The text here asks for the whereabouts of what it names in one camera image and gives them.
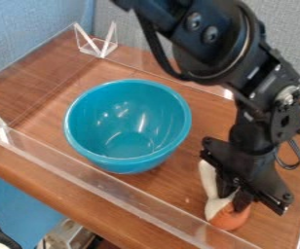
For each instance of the clear acrylic corner bracket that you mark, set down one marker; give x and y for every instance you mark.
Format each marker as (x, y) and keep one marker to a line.
(96, 46)

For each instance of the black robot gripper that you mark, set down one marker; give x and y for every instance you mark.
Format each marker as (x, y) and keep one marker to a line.
(247, 175)

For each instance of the blue plastic bowl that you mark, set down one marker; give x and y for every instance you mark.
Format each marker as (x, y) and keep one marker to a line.
(127, 124)

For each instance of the brown and white toy mushroom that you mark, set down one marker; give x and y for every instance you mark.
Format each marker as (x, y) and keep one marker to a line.
(219, 212)

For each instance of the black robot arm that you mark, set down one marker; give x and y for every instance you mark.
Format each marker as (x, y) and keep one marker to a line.
(210, 42)

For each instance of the white power strip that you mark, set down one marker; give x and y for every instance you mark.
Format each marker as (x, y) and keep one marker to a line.
(68, 235)

